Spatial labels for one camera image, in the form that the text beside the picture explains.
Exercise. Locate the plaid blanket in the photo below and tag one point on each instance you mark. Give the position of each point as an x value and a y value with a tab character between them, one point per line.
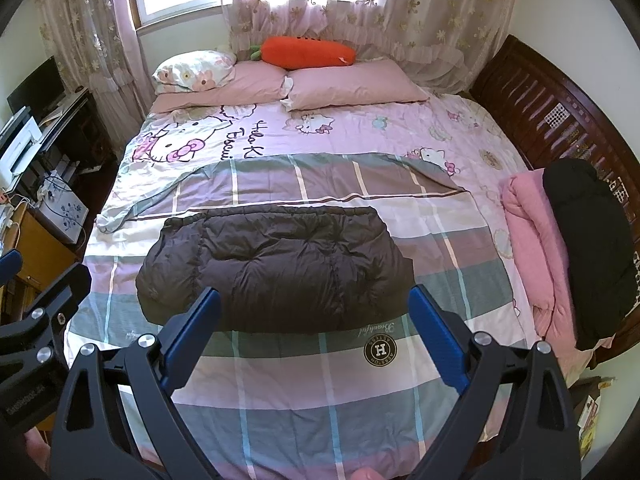
325	385

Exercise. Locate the black monitor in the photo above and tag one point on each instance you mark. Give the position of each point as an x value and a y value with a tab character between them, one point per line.
37	85

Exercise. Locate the white box with blue flowers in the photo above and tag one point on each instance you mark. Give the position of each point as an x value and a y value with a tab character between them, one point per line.
65	217

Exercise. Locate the orange carrot plush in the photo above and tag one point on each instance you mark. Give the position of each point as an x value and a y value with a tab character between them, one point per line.
305	51

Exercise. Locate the light wooden cabinet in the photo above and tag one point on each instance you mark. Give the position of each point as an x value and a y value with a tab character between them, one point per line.
42	265

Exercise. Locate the white printer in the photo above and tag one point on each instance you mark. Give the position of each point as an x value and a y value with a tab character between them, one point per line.
20	145

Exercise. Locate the black computer desk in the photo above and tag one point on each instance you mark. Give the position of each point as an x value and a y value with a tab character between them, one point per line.
85	130

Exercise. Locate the stack of books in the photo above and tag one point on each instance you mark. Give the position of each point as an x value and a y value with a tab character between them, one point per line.
592	410

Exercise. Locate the person's right hand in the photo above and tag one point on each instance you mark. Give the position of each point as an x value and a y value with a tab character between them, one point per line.
366	474

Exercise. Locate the white floral pillow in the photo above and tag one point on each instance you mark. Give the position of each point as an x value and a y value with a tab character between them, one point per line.
190	70

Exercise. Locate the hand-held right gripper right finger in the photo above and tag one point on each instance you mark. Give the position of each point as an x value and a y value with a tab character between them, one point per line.
440	340

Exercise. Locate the person's left forearm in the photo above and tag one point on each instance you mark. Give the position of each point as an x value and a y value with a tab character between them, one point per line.
36	445

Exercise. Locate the dark wooden headboard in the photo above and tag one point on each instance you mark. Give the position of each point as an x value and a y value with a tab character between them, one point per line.
525	100

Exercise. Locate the folded pink blanket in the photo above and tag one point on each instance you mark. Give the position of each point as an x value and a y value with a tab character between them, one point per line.
530	220

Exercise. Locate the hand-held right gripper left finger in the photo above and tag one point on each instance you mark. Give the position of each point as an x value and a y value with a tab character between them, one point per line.
192	332

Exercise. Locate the brown hooded down jacket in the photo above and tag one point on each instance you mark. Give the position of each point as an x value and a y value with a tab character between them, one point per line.
275	260

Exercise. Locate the black jacket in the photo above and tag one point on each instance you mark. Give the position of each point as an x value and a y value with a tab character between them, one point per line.
590	240

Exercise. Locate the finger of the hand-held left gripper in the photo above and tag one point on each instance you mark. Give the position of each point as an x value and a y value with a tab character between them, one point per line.
9	267
55	305

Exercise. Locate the pink cartoon cat bed sheet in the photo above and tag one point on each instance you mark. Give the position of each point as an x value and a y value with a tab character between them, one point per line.
450	125

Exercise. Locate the pink pillow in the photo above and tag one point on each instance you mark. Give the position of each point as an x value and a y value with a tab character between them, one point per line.
225	87
350	85

